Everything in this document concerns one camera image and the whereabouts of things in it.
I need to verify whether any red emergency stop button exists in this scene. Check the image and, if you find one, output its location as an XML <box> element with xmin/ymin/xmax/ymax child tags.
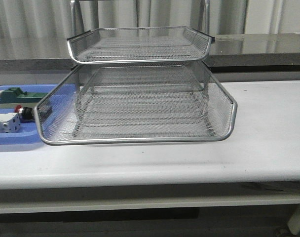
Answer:
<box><xmin>14</xmin><ymin>104</ymin><xmax>53</xmax><ymax>123</ymax></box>

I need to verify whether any white circuit breaker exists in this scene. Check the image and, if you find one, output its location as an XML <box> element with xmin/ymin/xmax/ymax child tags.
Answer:
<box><xmin>0</xmin><ymin>113</ymin><xmax>21</xmax><ymax>133</ymax></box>

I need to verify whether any blue plastic tray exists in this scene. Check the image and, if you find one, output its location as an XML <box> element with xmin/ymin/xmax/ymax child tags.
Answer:
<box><xmin>0</xmin><ymin>83</ymin><xmax>78</xmax><ymax>146</ymax></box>

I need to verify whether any grey metal rack frame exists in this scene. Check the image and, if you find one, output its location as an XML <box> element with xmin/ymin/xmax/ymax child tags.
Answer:
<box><xmin>70</xmin><ymin>0</ymin><xmax>216</xmax><ymax>138</ymax></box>

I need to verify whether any silver mesh tray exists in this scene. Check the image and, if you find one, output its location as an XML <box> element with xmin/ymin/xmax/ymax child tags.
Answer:
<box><xmin>34</xmin><ymin>61</ymin><xmax>237</xmax><ymax>145</ymax></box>
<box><xmin>76</xmin><ymin>84</ymin><xmax>207</xmax><ymax>127</ymax></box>
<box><xmin>67</xmin><ymin>26</ymin><xmax>215</xmax><ymax>65</ymax></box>

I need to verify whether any grey stone counter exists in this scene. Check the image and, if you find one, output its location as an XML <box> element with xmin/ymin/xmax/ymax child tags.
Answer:
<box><xmin>0</xmin><ymin>33</ymin><xmax>300</xmax><ymax>85</ymax></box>

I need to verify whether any green terminal block component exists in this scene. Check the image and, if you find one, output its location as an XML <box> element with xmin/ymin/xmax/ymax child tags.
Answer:
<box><xmin>0</xmin><ymin>87</ymin><xmax>47</xmax><ymax>109</ymax></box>

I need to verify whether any white table leg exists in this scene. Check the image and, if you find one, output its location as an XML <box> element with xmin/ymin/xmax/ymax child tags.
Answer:
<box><xmin>287</xmin><ymin>204</ymin><xmax>300</xmax><ymax>235</ymax></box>

